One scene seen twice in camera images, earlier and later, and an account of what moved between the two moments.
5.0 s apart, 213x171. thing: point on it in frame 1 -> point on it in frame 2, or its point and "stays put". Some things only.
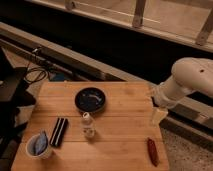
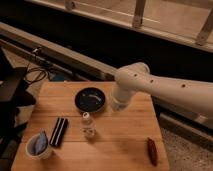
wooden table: [97, 126] stays put
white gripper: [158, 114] -> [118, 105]
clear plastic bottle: [88, 127] stays put
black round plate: [90, 99] stays put
